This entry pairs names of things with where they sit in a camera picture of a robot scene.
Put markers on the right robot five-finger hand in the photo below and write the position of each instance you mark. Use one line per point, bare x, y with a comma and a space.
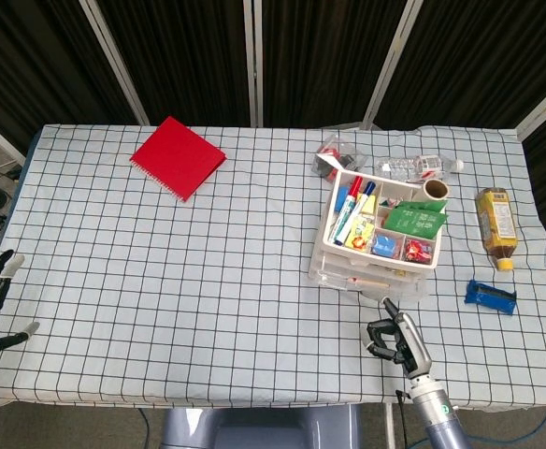
413, 341

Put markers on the clear plastic drawer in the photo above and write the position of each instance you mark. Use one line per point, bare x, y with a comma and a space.
329, 276

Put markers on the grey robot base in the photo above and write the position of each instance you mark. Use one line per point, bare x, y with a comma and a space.
254, 428

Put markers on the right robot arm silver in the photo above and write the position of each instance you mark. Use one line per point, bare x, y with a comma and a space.
434, 411

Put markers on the white desk organizer tray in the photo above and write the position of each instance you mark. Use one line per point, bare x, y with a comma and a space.
376, 259

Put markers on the wooden stick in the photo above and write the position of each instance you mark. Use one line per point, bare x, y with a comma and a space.
371, 283

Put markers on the blue foil wrapper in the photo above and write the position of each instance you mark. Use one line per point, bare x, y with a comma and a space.
490, 297

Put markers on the white table leg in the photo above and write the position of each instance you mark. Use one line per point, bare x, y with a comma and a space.
390, 428

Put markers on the red candy packet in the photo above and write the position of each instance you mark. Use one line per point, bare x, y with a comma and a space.
418, 250

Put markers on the blue candy packet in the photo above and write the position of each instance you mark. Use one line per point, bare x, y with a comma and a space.
385, 244

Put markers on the green tea packet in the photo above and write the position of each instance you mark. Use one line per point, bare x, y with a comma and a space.
413, 223
429, 206

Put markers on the yellow snack packet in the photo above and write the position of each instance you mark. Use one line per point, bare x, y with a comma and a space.
362, 234

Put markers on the small white patterned packet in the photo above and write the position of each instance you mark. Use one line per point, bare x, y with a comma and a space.
389, 201

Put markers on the yellow sticky note pad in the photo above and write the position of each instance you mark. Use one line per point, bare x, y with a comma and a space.
370, 204

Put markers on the tea bottle yellow label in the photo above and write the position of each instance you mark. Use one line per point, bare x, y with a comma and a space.
496, 220

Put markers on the cardboard tube roll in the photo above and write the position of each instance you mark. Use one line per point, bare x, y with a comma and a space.
425, 194

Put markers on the blue cap whiteboard marker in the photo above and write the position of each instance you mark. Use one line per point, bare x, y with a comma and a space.
369, 187

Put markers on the blue eraser block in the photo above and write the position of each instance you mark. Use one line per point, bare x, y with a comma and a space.
343, 195

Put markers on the red cap whiteboard marker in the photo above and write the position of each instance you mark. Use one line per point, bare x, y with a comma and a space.
356, 184

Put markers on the clear plastic water bottle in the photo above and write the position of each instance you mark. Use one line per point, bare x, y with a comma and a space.
413, 166

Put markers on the clear bag of clips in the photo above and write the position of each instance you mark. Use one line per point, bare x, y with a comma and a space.
331, 152

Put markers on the checkered light blue tablecloth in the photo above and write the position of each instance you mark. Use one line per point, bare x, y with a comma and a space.
207, 280

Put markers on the red spiral notebook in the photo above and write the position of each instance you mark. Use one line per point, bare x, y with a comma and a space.
175, 156

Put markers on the black folding screen white frame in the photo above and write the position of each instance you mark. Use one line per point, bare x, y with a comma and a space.
184, 56

